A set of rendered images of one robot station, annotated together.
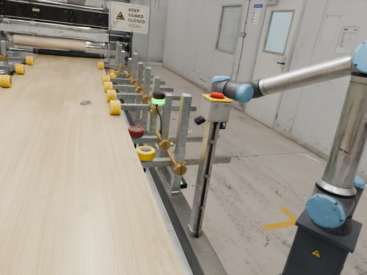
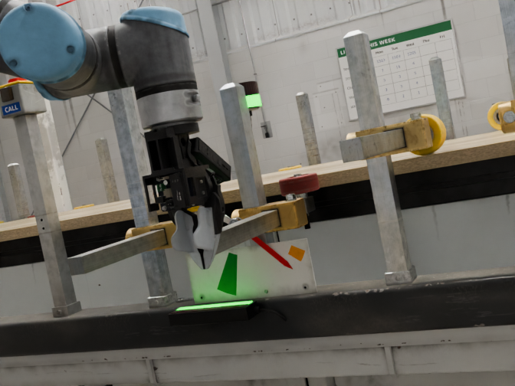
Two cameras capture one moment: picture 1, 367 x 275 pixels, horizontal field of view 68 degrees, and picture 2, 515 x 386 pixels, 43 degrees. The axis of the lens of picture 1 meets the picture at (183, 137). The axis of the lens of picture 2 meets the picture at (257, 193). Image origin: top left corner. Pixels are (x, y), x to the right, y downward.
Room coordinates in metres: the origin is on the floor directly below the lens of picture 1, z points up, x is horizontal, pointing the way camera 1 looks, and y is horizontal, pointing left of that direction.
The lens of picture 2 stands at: (2.22, -0.74, 0.96)
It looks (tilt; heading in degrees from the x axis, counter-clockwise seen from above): 3 degrees down; 137
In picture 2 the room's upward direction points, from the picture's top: 11 degrees counter-clockwise
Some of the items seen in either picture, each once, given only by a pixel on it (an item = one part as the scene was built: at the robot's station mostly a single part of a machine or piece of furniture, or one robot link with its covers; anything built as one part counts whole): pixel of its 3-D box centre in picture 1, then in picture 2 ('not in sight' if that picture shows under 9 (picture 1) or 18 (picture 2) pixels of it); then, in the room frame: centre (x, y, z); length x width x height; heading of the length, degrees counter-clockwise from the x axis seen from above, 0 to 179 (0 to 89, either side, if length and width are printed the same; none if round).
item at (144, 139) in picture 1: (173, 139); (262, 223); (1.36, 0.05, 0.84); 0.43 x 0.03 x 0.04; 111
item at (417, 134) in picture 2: (153, 108); (388, 140); (1.56, 0.20, 0.95); 0.13 x 0.06 x 0.05; 21
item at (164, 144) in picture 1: (161, 140); (269, 217); (1.32, 0.11, 0.85); 0.13 x 0.06 x 0.05; 21
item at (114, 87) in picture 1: (141, 88); not in sight; (2.05, 0.36, 0.95); 0.50 x 0.04 x 0.04; 111
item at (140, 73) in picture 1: (138, 95); not in sight; (2.00, 0.37, 0.90); 0.03 x 0.03 x 0.48; 21
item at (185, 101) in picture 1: (179, 148); (141, 197); (1.07, 0.01, 0.93); 0.03 x 0.03 x 0.48; 21
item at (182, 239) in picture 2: not in sight; (184, 241); (1.43, -0.17, 0.86); 0.06 x 0.03 x 0.09; 111
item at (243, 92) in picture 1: (239, 91); (78, 62); (1.38, -0.25, 1.14); 0.12 x 0.12 x 0.09; 48
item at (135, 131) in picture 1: (135, 138); (302, 201); (1.29, 0.24, 0.85); 0.08 x 0.08 x 0.11
